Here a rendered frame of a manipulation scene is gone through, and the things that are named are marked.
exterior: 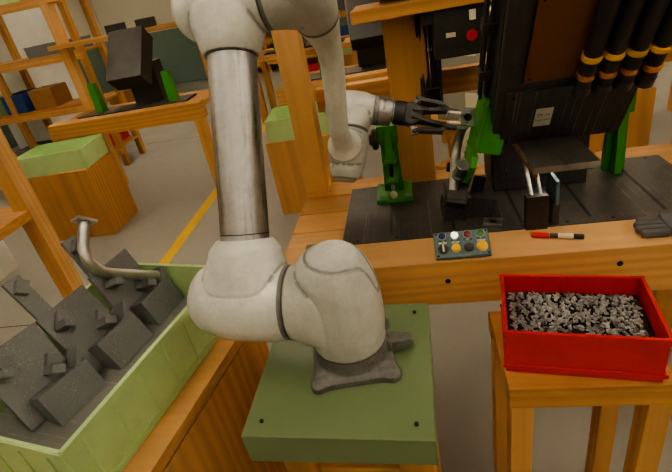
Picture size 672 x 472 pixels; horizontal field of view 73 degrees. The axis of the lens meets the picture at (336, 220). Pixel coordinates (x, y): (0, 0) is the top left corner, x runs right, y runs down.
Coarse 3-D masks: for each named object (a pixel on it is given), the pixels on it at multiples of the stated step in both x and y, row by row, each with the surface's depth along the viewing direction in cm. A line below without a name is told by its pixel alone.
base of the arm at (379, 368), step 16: (400, 336) 97; (384, 352) 94; (320, 368) 94; (336, 368) 91; (352, 368) 90; (368, 368) 91; (384, 368) 92; (320, 384) 91; (336, 384) 91; (352, 384) 91
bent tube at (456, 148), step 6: (462, 108) 140; (462, 114) 139; (468, 114) 140; (474, 114) 139; (462, 120) 139; (468, 120) 143; (456, 132) 148; (462, 132) 146; (456, 138) 149; (462, 138) 148; (456, 144) 150; (456, 150) 150; (456, 156) 150; (450, 162) 151; (456, 162) 149; (450, 168) 150; (450, 174) 149; (450, 180) 148; (450, 186) 147; (456, 186) 146
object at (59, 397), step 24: (24, 336) 110; (24, 360) 108; (0, 384) 104; (24, 384) 107; (48, 384) 110; (72, 384) 110; (96, 384) 114; (24, 408) 106; (48, 408) 105; (72, 408) 108
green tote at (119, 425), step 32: (192, 320) 122; (64, 352) 131; (160, 352) 110; (192, 352) 122; (128, 384) 101; (160, 384) 110; (96, 416) 93; (128, 416) 101; (160, 416) 110; (0, 448) 93; (32, 448) 88; (64, 448) 86; (96, 448) 93; (128, 448) 101
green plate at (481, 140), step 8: (480, 104) 134; (488, 104) 128; (480, 112) 132; (488, 112) 130; (480, 120) 131; (488, 120) 131; (472, 128) 140; (480, 128) 131; (488, 128) 132; (472, 136) 139; (480, 136) 132; (488, 136) 133; (496, 136) 133; (472, 144) 138; (480, 144) 135; (488, 144) 135; (496, 144) 134; (472, 152) 136; (480, 152) 136; (488, 152) 136; (496, 152) 136
